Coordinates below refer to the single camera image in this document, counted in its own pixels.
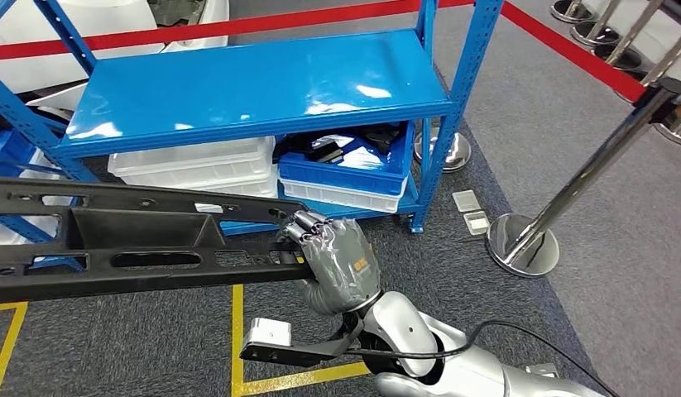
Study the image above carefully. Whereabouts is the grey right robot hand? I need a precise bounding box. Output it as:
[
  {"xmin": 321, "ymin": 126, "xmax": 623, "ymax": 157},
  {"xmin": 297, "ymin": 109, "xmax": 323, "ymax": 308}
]
[{"xmin": 275, "ymin": 208, "xmax": 381, "ymax": 318}]

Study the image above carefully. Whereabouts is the long black plastic bracket part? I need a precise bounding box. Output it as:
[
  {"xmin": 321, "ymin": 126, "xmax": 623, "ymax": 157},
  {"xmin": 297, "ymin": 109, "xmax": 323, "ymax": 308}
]
[{"xmin": 0, "ymin": 176, "xmax": 319, "ymax": 305}]

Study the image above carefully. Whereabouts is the small black plastic part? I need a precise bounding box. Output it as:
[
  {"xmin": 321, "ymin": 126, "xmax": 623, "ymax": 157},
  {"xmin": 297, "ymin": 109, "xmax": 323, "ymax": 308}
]
[{"xmin": 367, "ymin": 124, "xmax": 408, "ymax": 155}]

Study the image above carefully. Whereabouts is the blue metal shelf rack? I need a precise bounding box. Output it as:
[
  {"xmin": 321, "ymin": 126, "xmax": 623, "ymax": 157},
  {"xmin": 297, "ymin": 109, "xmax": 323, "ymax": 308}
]
[{"xmin": 0, "ymin": 0, "xmax": 506, "ymax": 275}]

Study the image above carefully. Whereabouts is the white plastic bin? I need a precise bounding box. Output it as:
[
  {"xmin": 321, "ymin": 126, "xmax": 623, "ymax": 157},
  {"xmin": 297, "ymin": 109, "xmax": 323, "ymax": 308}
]
[{"xmin": 280, "ymin": 176, "xmax": 410, "ymax": 215}]

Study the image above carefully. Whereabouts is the blue plastic bin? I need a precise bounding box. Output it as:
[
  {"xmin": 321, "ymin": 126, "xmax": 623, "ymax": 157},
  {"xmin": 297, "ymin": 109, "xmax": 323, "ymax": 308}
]
[{"xmin": 276, "ymin": 121, "xmax": 417, "ymax": 197}]

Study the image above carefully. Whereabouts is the clear plastic wrap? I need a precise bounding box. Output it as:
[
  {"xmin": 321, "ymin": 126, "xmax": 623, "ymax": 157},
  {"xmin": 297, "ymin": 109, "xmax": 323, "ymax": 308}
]
[{"xmin": 312, "ymin": 136, "xmax": 386, "ymax": 171}]

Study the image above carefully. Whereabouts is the plain metal floor plate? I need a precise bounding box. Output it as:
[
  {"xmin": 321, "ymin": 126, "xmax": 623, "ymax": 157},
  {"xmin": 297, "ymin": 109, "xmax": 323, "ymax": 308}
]
[{"xmin": 452, "ymin": 189, "xmax": 482, "ymax": 213}]

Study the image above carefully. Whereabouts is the metal floor socket plate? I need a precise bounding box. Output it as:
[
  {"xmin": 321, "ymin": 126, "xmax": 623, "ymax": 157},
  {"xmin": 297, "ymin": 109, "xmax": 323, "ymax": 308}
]
[
  {"xmin": 525, "ymin": 362, "xmax": 560, "ymax": 380},
  {"xmin": 463, "ymin": 210, "xmax": 491, "ymax": 237}
]

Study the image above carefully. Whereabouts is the black-topped chrome stanchion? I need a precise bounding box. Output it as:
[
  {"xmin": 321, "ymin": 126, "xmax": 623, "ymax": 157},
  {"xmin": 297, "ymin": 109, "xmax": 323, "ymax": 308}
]
[
  {"xmin": 485, "ymin": 76, "xmax": 681, "ymax": 279},
  {"xmin": 414, "ymin": 131, "xmax": 474, "ymax": 175}
]

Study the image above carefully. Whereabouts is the white tray stack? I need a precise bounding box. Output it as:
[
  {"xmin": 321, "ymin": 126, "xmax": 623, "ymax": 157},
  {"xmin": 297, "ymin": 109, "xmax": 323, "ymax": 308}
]
[{"xmin": 107, "ymin": 136, "xmax": 280, "ymax": 199}]

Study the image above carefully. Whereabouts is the red barrier belt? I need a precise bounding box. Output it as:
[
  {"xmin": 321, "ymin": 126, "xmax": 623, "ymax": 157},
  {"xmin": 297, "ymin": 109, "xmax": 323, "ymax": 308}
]
[{"xmin": 0, "ymin": 0, "xmax": 476, "ymax": 62}]

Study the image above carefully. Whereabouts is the white car body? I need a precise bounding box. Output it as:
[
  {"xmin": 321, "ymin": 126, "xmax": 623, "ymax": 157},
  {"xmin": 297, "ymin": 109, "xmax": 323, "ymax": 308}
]
[{"xmin": 0, "ymin": 0, "xmax": 232, "ymax": 122}]

